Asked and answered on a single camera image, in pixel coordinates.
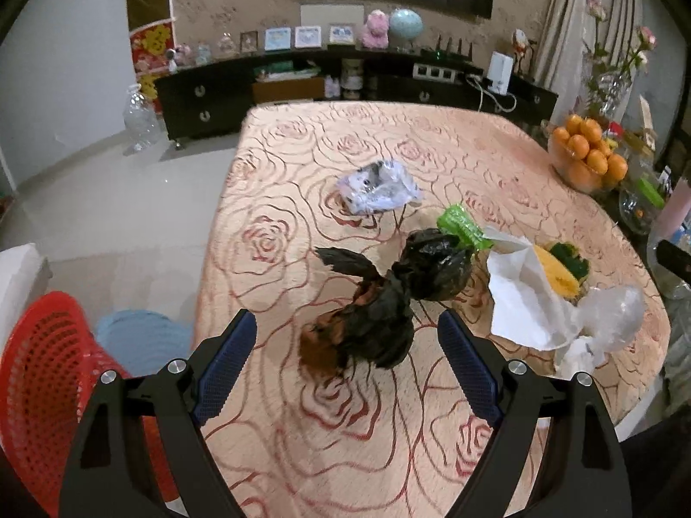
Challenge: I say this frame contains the dark green wrapper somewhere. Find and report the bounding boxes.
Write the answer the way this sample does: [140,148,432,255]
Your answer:
[548,242,591,280]

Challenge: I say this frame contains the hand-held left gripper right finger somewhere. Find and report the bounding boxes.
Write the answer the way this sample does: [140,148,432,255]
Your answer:
[437,309,632,518]

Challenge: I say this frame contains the black wifi router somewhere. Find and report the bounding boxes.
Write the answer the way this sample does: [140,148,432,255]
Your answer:
[421,35,476,61]

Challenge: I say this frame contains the clear plastic bag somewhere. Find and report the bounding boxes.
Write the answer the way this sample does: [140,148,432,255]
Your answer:
[572,285,646,360]

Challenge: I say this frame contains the glass fruit bowl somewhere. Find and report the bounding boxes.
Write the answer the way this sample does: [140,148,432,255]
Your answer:
[548,137,621,195]

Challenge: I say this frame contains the stacked jars in cabinet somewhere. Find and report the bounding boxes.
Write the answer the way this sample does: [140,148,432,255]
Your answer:
[342,58,365,99]

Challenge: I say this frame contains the white tissue paper sheet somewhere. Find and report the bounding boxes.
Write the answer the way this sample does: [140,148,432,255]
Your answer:
[486,227,589,351]

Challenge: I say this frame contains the bright green wrapper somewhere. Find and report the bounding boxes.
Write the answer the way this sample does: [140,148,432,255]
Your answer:
[436,202,494,252]

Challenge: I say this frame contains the red floral decoration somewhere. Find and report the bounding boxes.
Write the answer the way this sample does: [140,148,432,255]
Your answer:
[130,19,178,103]

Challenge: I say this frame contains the red plastic basket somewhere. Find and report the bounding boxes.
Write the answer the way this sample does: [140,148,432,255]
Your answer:
[0,291,179,518]

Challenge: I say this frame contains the round black plastic bag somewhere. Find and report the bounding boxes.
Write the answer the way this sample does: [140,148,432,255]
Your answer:
[391,229,476,303]

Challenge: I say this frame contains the red white bird figurine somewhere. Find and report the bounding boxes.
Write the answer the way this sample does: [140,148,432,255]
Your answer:
[513,28,533,73]

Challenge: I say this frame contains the pile of oranges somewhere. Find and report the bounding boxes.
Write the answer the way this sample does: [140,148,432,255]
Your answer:
[551,113,630,187]

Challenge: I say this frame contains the wooden stand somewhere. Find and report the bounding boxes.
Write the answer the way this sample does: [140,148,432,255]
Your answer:
[640,96,656,149]

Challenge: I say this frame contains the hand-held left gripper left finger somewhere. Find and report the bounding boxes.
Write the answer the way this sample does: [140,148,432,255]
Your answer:
[58,309,258,518]

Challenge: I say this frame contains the yellow green sponge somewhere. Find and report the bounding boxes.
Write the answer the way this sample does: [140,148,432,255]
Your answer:
[532,244,581,299]

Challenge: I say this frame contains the glass vase with roses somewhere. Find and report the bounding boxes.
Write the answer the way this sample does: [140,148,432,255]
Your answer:
[532,0,656,114]

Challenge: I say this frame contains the pink flowers in glass vase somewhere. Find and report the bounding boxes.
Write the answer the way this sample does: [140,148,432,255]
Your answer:
[583,0,656,114]

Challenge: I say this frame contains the black television cabinet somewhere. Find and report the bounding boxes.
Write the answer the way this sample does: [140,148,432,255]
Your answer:
[155,46,558,144]

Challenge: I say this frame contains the white cable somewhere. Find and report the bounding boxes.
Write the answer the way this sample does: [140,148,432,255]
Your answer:
[467,76,518,114]

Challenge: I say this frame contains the white power strip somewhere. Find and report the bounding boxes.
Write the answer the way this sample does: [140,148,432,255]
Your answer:
[413,62,485,81]

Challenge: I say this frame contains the large clear plastic bottle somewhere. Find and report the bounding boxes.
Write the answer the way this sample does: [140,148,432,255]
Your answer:
[123,85,162,152]

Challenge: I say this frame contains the crumpled printed plastic wrapper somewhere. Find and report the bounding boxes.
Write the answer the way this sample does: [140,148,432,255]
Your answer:
[336,160,422,215]

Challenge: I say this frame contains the crumpled white tissue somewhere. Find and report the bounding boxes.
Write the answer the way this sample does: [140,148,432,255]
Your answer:
[553,335,608,379]

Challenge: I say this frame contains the brown cardboard box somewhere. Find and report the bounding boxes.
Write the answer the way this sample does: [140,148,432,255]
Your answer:
[253,76,326,104]

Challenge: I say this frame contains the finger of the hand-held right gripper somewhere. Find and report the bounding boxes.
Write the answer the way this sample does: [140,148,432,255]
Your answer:
[657,240,691,283]

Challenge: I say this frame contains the pink plush toy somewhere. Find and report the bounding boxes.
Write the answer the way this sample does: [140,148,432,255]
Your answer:
[361,9,390,48]

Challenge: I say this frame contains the white box device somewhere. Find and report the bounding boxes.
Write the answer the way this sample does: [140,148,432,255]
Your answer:
[487,51,513,95]

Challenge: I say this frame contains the blue plastic stool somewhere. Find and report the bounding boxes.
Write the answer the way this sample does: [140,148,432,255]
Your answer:
[96,309,192,379]

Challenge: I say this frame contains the black bag with brown contents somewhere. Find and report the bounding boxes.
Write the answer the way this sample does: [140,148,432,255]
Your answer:
[299,246,416,376]

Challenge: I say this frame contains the light blue globe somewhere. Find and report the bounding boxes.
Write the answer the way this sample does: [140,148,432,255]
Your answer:
[389,8,423,47]

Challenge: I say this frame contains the rose patterned tablecloth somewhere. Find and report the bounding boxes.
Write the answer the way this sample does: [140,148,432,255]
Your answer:
[191,100,673,518]

